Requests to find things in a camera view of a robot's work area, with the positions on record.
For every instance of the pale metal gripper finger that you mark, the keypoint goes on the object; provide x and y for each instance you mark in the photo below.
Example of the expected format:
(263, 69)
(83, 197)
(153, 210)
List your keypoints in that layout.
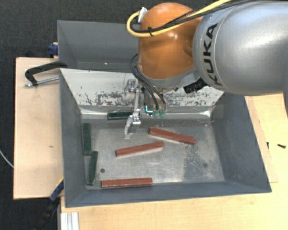
(130, 86)
(135, 120)

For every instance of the dark green flat block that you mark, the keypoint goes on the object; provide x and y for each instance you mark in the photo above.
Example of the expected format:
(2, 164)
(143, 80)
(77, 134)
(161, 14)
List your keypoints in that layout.
(87, 139)
(92, 168)
(118, 115)

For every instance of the red-brown flat block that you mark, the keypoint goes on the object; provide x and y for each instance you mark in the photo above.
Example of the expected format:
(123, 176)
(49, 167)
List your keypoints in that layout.
(139, 149)
(172, 135)
(126, 182)

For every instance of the grey metal bin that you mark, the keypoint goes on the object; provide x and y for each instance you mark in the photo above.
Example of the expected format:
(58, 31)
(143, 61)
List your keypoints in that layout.
(158, 162)

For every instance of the pale wood flat board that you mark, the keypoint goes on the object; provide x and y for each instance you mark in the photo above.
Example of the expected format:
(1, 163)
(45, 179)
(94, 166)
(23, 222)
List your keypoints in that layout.
(37, 128)

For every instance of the small black screw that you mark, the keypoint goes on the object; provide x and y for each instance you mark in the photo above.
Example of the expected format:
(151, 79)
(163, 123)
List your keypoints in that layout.
(282, 146)

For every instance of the black cylinder on white bracket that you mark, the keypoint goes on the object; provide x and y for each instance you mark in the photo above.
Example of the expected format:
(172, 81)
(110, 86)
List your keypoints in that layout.
(194, 86)

